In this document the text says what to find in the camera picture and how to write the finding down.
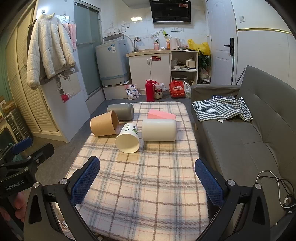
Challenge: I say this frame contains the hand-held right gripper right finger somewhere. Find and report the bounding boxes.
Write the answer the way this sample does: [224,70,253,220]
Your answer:
[195,158,275,241]

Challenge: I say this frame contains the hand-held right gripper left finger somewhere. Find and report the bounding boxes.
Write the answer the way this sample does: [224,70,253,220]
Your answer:
[23,156,101,241]

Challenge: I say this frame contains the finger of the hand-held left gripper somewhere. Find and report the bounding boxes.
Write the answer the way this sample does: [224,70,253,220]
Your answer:
[0,137,34,160]
[27,143,55,167]

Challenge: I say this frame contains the white printed paper cup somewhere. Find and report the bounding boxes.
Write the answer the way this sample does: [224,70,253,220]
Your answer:
[115,123,140,154]

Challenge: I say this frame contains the brown paper cup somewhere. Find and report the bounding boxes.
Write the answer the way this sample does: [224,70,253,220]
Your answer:
[90,110,120,137]

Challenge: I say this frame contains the large white plastic cup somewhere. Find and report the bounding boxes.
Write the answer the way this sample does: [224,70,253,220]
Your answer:
[142,119,177,142]

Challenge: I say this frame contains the grey plastic cup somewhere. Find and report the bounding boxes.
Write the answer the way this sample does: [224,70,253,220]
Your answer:
[107,103,134,121]

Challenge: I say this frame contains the person's left hand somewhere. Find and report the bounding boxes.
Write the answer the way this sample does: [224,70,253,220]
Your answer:
[0,191,29,224]

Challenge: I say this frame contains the dark storage drawers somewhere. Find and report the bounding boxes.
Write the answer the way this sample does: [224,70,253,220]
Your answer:
[5,108,30,142]

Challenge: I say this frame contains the grey sofa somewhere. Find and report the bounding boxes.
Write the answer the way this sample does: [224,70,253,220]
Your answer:
[191,65,296,241]

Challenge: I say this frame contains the louvred wardrobe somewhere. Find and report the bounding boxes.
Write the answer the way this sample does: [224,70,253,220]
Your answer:
[5,0,62,133]

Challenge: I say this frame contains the plaid blanket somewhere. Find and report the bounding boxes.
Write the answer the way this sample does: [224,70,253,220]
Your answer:
[65,101,210,235]

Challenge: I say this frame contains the green checked cloth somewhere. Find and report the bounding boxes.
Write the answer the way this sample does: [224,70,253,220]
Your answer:
[192,97,253,123]

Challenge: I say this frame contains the pink box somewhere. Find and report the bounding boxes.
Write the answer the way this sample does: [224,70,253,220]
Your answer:
[147,109,176,121]

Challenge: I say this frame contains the red shopping bag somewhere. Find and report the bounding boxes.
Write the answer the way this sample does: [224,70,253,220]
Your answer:
[169,80,185,98]

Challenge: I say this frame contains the white printed packet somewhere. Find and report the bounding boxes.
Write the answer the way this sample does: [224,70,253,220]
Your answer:
[125,84,139,100]

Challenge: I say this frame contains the white padded jacket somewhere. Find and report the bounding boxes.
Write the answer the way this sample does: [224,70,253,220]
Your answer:
[26,13,77,88]

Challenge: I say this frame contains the red thermos flask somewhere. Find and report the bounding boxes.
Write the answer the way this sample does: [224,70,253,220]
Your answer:
[145,79,155,102]

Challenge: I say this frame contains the washing machine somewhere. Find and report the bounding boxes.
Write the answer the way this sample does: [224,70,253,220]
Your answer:
[95,38,130,87]

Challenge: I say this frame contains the open shelf unit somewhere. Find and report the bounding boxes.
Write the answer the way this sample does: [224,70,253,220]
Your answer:
[171,50,199,86]

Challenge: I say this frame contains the pink garment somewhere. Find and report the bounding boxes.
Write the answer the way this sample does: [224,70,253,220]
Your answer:
[61,22,77,51]

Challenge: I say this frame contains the green plant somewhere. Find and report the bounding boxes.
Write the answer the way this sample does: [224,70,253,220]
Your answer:
[199,51,211,70]

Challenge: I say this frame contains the white sink cabinet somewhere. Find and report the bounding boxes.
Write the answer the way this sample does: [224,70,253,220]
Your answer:
[126,50,172,96]

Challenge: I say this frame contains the frosted glass sliding door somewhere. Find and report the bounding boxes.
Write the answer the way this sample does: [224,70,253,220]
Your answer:
[74,2,102,100]

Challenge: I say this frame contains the yellow plastic bag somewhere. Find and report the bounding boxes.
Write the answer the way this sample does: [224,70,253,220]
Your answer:
[187,39,211,56]

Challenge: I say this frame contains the white electric kettle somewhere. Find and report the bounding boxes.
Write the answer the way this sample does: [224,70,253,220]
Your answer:
[170,37,181,51]

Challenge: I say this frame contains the white door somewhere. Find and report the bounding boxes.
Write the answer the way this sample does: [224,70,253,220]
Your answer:
[206,0,238,85]

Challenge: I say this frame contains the black range hood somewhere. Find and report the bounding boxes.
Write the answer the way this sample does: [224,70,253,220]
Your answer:
[149,0,192,24]

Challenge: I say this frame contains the white cable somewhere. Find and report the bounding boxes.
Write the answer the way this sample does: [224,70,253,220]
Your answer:
[255,171,296,210]

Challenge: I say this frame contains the black cable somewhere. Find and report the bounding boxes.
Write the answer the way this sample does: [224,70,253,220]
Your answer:
[275,177,296,209]

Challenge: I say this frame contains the black door handle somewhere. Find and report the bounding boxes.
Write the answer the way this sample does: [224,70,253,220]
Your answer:
[224,38,235,55]

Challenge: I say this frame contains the wire clothes hanger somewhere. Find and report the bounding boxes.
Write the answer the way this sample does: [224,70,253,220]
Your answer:
[104,23,124,39]

